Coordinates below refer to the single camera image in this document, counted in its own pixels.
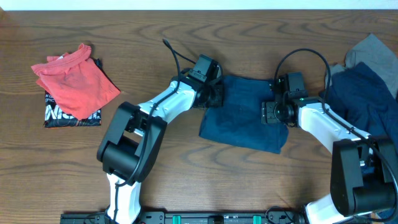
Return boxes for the dark blue denim shorts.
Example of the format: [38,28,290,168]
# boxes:
[199,76,289,154]

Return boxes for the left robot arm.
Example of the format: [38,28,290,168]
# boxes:
[97,55,224,223]

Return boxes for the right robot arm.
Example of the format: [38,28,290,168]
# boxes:
[261,72,397,223]

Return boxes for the blue garment in pile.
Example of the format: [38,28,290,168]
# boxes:
[325,62,397,147]

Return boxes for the grey garment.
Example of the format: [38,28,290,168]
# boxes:
[330,34,397,100]

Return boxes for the folded red t-shirt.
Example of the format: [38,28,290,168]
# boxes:
[31,44,121,120]

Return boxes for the folded black printed t-shirt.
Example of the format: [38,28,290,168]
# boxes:
[44,59,103,128]

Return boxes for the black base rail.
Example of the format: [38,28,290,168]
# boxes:
[60,208,308,224]

